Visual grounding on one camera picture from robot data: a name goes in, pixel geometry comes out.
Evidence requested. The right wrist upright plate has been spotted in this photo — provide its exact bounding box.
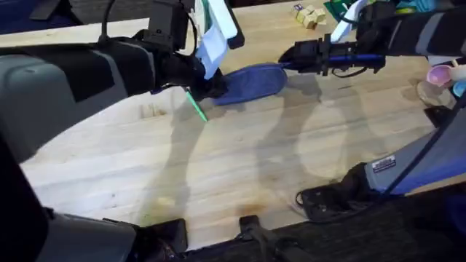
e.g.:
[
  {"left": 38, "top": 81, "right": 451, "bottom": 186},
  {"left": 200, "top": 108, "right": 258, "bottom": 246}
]
[{"left": 329, "top": 0, "right": 369, "bottom": 44}]

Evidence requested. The black cable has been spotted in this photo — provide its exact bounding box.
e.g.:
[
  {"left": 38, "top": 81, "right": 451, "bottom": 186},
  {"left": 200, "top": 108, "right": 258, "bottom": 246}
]
[
  {"left": 330, "top": 65, "right": 368, "bottom": 79},
  {"left": 97, "top": 0, "right": 118, "bottom": 43}
]

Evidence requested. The green pen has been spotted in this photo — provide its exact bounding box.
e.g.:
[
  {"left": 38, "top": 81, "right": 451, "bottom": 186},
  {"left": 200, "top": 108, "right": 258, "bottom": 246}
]
[{"left": 185, "top": 89, "right": 209, "bottom": 123}]

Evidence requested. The green board with blocks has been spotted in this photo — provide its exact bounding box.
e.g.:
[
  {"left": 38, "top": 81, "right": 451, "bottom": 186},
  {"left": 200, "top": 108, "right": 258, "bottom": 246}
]
[{"left": 323, "top": 0, "right": 365, "bottom": 23}]

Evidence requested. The blue soft zip bag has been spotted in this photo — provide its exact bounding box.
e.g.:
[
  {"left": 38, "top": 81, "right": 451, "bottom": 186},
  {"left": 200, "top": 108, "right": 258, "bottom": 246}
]
[{"left": 212, "top": 62, "right": 292, "bottom": 107}]

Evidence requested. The blue cup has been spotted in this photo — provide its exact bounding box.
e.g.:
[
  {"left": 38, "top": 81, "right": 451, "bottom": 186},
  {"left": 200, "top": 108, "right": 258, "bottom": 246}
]
[{"left": 452, "top": 79, "right": 466, "bottom": 98}]

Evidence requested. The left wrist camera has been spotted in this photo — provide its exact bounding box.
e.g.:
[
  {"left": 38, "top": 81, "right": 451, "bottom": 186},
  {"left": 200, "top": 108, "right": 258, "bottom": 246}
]
[{"left": 142, "top": 0, "right": 198, "bottom": 52}]

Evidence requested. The heap of wooden blocks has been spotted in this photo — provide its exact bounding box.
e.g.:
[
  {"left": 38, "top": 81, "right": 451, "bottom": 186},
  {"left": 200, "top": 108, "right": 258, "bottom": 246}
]
[{"left": 291, "top": 4, "right": 328, "bottom": 31}]

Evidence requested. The black rail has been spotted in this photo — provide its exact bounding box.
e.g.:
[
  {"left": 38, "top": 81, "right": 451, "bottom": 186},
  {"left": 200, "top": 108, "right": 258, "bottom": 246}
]
[{"left": 181, "top": 183, "right": 466, "bottom": 262}]

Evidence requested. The pink cup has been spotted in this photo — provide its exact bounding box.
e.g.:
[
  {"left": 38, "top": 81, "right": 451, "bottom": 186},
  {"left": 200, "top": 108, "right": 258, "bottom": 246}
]
[{"left": 425, "top": 64, "right": 454, "bottom": 89}]

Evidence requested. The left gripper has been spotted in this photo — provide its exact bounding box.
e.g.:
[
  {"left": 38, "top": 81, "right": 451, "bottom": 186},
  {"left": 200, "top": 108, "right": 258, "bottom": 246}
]
[{"left": 154, "top": 49, "right": 229, "bottom": 103}]

